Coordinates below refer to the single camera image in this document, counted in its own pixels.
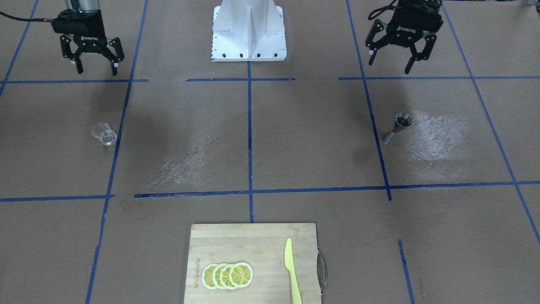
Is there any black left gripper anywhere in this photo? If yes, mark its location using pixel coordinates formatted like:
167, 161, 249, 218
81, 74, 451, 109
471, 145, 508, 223
365, 2, 444, 75

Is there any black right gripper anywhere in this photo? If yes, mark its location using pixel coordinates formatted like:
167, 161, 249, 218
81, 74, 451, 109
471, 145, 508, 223
51, 9, 125, 76

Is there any steel jigger measuring cup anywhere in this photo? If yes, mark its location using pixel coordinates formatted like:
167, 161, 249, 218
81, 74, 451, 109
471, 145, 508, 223
383, 112, 413, 145

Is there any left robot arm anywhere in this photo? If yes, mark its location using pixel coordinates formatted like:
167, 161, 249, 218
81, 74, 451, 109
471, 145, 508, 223
365, 0, 443, 74

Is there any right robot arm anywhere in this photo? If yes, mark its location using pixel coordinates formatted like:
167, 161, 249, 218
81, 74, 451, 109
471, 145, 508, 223
51, 0, 125, 76

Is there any bamboo cutting board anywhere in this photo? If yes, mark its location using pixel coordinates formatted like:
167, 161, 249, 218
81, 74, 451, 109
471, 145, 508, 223
183, 223, 322, 304

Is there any lemon slice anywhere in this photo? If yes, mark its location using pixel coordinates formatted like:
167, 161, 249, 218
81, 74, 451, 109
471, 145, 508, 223
229, 262, 254, 288
202, 263, 218, 290
219, 264, 237, 290
212, 263, 227, 289

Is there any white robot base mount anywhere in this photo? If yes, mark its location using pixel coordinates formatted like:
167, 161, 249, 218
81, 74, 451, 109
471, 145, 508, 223
211, 0, 287, 62

